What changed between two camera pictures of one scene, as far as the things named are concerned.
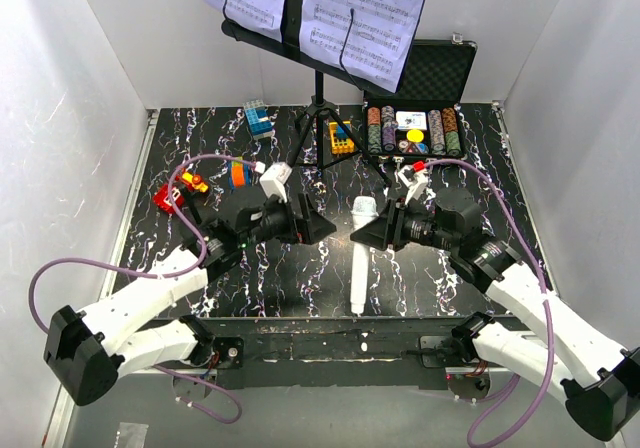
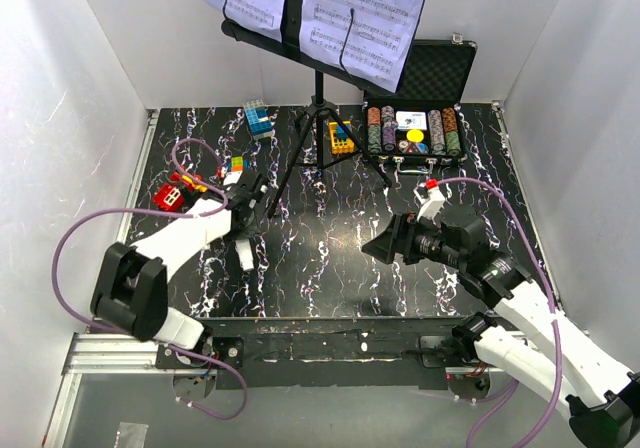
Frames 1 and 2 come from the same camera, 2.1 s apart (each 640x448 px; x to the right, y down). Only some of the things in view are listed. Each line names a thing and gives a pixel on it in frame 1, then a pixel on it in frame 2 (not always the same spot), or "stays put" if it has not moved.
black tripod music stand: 293,48 stays put
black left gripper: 312,227 -> 237,232
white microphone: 364,209 -> 245,254
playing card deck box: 411,120 stays put
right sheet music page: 361,22 stays put
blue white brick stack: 258,120 stays put
